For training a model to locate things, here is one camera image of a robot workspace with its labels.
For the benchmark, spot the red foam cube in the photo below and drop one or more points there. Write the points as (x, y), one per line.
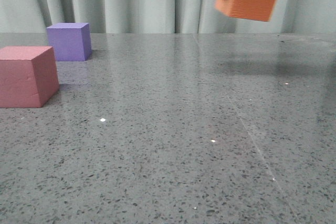
(28, 76)

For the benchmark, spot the purple foam cube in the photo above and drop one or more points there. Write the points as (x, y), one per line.
(71, 41)

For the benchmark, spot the grey-green pleated curtain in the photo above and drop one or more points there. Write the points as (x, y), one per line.
(163, 16)

